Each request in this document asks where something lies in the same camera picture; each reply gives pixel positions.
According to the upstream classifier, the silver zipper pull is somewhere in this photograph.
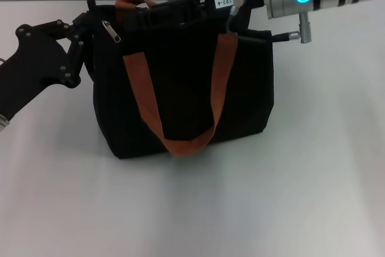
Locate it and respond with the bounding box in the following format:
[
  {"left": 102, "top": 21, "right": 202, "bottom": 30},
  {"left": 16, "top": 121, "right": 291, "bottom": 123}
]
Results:
[{"left": 101, "top": 19, "right": 122, "bottom": 45}]

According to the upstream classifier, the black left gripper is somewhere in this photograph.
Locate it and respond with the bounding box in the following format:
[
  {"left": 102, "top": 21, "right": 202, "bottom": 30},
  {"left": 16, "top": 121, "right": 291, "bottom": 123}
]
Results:
[{"left": 0, "top": 10, "right": 97, "bottom": 122}]

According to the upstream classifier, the right gripper cable with connectors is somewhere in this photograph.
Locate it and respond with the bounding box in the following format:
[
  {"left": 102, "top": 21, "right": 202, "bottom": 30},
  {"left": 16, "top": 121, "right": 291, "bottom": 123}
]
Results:
[{"left": 222, "top": 0, "right": 313, "bottom": 45}]

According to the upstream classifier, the black bag with orange handles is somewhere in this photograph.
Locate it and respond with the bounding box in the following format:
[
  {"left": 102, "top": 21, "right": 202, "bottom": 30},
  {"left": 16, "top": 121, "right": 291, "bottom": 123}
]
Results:
[{"left": 86, "top": 0, "right": 276, "bottom": 160}]

